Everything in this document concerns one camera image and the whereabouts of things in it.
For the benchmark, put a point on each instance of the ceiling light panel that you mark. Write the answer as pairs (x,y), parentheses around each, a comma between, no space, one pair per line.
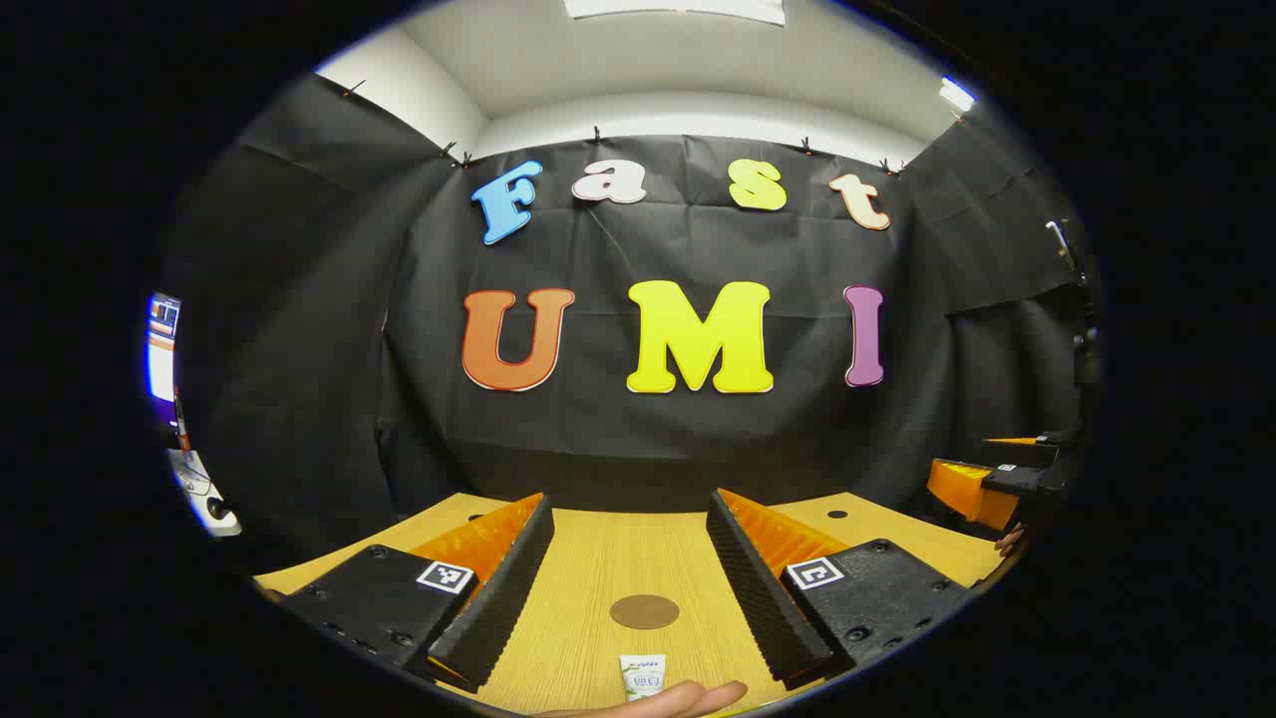
(678,8)
(955,93)

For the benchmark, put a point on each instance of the round brown coaster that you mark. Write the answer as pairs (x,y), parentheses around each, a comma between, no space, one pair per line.
(644,611)

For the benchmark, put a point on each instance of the black backdrop cloth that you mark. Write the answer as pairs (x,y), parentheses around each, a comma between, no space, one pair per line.
(598,439)

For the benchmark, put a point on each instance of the wooden desktop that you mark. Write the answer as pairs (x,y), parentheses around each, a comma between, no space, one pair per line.
(598,558)

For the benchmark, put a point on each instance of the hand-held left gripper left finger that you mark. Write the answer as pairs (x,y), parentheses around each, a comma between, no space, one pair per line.
(498,598)

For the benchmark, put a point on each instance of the white toothpaste tube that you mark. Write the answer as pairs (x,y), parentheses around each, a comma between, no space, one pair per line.
(643,676)

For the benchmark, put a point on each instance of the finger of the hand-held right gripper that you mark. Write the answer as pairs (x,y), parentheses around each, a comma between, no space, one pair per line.
(1015,481)
(1032,451)

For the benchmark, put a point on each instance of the bright monitor screen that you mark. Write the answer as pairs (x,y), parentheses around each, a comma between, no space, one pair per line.
(162,344)

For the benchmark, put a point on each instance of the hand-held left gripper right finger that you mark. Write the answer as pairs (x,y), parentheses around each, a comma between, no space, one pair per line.
(763,588)

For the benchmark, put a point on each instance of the small red object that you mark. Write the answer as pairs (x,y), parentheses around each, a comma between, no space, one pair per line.
(180,419)

